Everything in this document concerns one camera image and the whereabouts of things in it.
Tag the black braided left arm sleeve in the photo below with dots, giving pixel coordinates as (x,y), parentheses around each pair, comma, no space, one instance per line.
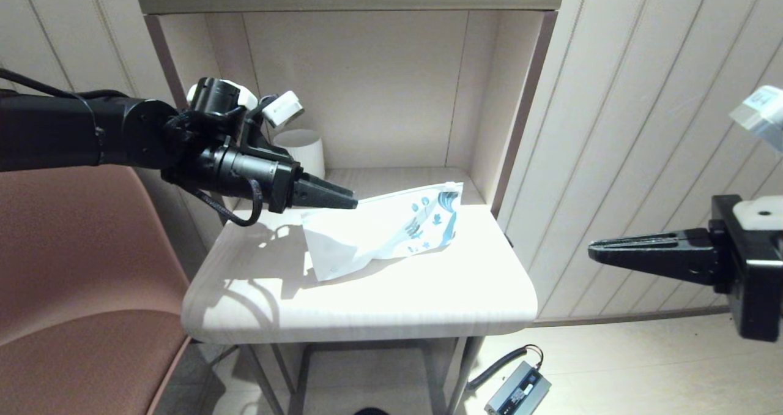
(257,210)

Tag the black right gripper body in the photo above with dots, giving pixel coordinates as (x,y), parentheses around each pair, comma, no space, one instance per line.
(758,280)

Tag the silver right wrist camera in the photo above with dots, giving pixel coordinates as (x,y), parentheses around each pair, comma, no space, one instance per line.
(764,115)

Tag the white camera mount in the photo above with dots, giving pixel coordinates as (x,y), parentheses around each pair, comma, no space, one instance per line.
(761,213)
(241,97)

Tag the white ribbed ceramic mug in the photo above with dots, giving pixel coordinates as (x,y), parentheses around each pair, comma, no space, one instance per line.
(312,152)

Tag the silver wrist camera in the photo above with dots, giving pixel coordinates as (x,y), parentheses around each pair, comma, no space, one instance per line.
(284,110)
(764,115)

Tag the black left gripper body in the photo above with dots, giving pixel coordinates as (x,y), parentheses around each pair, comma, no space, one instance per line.
(282,185)

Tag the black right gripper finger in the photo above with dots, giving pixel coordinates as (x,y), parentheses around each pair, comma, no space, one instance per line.
(660,259)
(679,238)

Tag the grey power adapter box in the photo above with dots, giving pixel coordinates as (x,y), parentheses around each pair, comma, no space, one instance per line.
(517,393)

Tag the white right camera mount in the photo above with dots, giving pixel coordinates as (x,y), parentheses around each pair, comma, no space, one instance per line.
(761,213)

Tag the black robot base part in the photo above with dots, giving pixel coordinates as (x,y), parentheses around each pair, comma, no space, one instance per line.
(371,412)

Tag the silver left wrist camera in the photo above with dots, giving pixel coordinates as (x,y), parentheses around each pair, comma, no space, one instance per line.
(284,110)

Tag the white floral zip pouch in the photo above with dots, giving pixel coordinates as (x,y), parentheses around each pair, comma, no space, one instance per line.
(379,225)

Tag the pink upholstered chair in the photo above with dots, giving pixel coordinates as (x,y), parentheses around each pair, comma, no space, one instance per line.
(73,280)

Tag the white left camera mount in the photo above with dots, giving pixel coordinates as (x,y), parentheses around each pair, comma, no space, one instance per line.
(241,97)

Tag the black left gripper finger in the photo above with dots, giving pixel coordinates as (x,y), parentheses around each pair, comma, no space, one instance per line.
(321,186)
(324,201)

